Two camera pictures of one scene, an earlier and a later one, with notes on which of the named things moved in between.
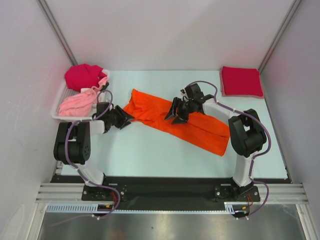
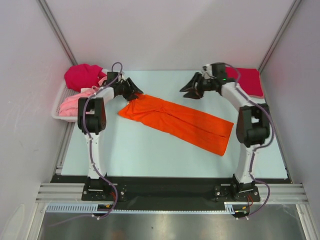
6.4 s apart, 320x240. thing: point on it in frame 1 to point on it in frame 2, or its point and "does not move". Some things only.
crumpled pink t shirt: x=81 y=104 does not move
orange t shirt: x=201 y=130 does not move
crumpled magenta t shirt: x=83 y=76 does not move
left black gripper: x=124 y=117 to x=132 y=90
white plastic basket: x=65 y=92 does not move
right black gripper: x=177 y=102 to x=194 y=93
